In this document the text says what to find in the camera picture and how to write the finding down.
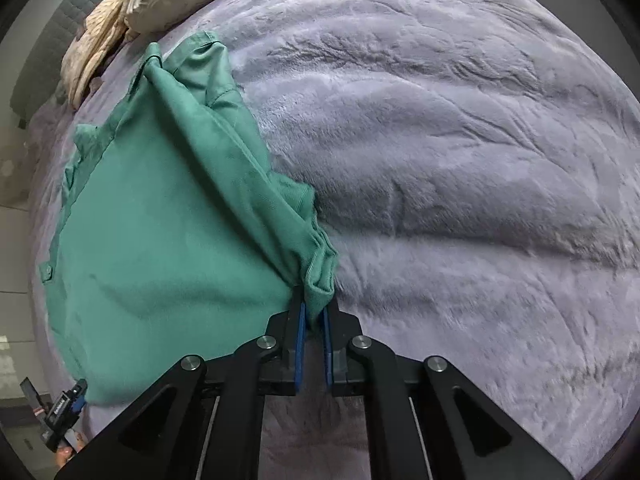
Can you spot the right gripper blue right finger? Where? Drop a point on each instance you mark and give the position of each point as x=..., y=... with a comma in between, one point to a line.
x=327, y=348

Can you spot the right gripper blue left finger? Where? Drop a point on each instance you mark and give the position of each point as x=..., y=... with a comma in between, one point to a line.
x=300, y=347

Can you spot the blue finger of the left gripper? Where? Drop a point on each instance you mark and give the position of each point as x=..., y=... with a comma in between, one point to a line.
x=78, y=395

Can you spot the green work jacket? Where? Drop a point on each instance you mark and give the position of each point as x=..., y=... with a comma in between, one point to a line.
x=176, y=236

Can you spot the person's left hand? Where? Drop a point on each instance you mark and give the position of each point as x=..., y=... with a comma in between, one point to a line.
x=69, y=447

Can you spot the lavender plush bedspread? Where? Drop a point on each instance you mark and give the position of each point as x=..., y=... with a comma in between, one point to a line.
x=476, y=165

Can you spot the grey quilted headboard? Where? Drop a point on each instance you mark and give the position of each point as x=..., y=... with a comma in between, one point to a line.
x=40, y=73

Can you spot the beige striped blanket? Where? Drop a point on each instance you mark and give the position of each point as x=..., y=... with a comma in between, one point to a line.
x=102, y=29

